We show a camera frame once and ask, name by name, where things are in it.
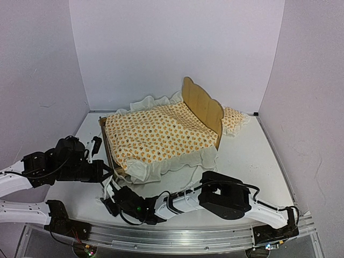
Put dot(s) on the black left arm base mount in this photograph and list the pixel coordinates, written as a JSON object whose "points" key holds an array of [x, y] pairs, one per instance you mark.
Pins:
{"points": [[61, 224]]}

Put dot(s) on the small duck print pillow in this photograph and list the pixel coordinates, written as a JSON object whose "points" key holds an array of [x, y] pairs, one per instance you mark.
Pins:
{"points": [[233, 121]]}

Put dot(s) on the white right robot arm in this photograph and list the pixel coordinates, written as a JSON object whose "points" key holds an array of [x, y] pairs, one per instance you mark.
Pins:
{"points": [[226, 197]]}

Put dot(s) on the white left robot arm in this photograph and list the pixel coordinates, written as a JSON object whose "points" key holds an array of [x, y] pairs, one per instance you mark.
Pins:
{"points": [[15, 208]]}

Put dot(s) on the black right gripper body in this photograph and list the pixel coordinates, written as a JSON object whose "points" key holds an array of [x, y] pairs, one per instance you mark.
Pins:
{"points": [[136, 215]]}

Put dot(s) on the duck print mattress cushion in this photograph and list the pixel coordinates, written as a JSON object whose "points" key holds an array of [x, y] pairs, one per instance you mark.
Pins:
{"points": [[156, 136]]}

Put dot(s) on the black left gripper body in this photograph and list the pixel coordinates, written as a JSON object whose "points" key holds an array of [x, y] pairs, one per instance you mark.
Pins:
{"points": [[72, 173]]}

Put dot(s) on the wooden pet bed frame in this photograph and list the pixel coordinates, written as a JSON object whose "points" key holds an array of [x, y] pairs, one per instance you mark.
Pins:
{"points": [[208, 110]]}

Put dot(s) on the aluminium front rail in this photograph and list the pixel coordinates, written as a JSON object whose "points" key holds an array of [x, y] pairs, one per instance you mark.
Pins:
{"points": [[196, 232]]}

